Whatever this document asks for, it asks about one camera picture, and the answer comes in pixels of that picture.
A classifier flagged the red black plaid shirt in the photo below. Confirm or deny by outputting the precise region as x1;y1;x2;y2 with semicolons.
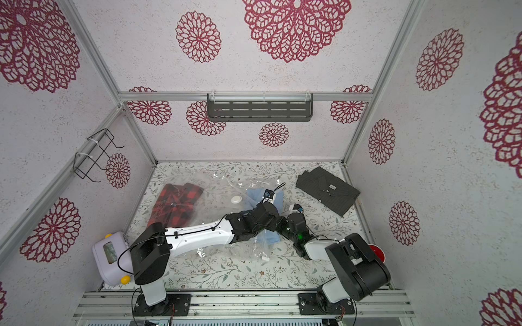
148;183;204;228

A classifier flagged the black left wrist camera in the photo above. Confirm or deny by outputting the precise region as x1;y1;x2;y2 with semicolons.
261;189;284;205

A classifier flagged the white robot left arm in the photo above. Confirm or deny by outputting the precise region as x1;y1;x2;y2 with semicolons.
128;202;285;307

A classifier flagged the lavender toaster with yellow knobs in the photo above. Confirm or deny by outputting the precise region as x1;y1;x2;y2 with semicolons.
92;231;133;287

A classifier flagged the clear plastic vacuum bag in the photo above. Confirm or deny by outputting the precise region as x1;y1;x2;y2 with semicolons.
150;169;285;252

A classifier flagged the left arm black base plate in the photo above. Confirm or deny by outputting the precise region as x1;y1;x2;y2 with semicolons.
133;293;192;317

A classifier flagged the black wire wall rack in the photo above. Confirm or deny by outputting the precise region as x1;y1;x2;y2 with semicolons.
72;128;125;183

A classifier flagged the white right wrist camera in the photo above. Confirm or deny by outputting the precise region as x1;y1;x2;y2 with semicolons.
288;204;304;215

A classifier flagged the light blue shirt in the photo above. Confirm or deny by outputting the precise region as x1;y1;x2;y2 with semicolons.
244;188;284;245

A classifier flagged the red and white mug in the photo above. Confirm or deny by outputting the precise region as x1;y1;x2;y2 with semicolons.
368;244;386;264

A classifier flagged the grey slotted wall shelf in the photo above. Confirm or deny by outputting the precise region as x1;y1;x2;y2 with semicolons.
207;93;313;122

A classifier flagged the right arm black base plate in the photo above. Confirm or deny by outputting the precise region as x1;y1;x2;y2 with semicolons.
298;292;356;316

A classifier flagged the dark grey striped shirt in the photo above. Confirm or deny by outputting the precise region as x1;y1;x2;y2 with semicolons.
296;167;360;216

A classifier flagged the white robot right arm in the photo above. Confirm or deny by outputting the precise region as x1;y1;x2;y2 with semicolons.
276;212;391;309

